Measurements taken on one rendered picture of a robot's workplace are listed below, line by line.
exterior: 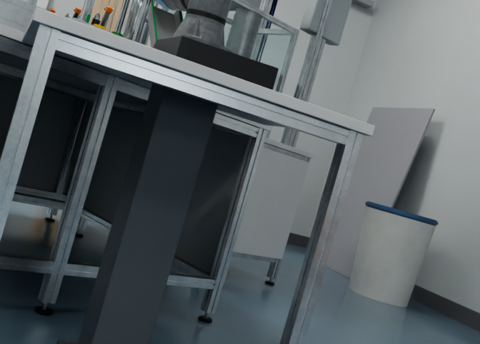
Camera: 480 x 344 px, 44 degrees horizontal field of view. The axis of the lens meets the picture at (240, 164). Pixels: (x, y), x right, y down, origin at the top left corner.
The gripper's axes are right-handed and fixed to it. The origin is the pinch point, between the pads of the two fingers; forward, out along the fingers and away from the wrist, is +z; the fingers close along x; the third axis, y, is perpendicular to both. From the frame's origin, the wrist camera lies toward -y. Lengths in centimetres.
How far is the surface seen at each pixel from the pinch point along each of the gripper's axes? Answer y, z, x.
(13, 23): 43, 8, -72
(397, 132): -81, 164, 289
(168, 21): 5.7, 26.4, -11.2
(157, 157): 88, -24, -35
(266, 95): 78, -56, -22
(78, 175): 80, 24, -40
